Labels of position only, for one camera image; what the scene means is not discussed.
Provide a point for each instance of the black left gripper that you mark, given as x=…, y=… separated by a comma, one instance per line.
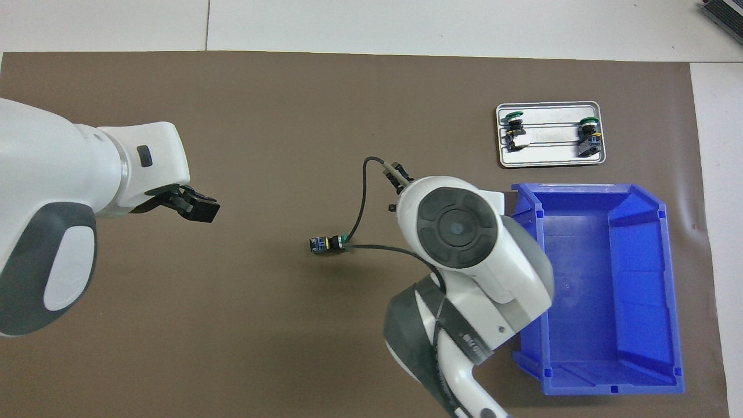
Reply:
x=168, y=194

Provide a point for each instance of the green push button switch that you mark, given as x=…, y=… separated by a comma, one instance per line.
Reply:
x=587, y=139
x=326, y=244

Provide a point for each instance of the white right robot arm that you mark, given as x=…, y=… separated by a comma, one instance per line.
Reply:
x=511, y=273

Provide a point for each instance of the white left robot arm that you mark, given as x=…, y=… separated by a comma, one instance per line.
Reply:
x=52, y=174

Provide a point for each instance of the green button with white block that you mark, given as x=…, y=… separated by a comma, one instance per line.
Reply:
x=515, y=136

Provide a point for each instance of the brown table mat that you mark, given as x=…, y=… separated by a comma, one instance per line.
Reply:
x=261, y=319

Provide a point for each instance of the silver metal tray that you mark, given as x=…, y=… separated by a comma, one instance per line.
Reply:
x=551, y=154

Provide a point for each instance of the blue plastic storage bin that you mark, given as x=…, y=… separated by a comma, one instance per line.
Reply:
x=609, y=290

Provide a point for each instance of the grey ribbed device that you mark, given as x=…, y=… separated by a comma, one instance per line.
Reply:
x=725, y=14

